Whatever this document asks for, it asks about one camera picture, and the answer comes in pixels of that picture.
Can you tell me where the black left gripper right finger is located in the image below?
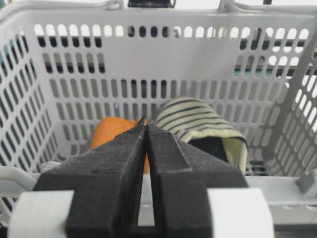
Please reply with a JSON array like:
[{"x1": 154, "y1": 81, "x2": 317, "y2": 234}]
[{"x1": 146, "y1": 124, "x2": 248, "y2": 238}]

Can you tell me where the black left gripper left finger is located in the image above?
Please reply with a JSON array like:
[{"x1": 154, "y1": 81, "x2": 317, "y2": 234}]
[{"x1": 34, "y1": 124, "x2": 147, "y2": 238}]

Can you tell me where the striped cream slipper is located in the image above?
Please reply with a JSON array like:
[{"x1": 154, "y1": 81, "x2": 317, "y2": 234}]
[{"x1": 155, "y1": 97, "x2": 248, "y2": 175}]

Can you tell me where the grey plastic shopping basket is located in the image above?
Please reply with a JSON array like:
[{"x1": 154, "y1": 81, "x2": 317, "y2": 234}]
[{"x1": 0, "y1": 0, "x2": 317, "y2": 224}]

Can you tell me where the orange cloth item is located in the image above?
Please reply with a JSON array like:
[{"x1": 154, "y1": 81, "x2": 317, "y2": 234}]
[{"x1": 90, "y1": 117, "x2": 150, "y2": 176}]

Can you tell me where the grey basket handle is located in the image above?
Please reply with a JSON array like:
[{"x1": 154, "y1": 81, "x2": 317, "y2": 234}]
[{"x1": 0, "y1": 166, "x2": 37, "y2": 197}]

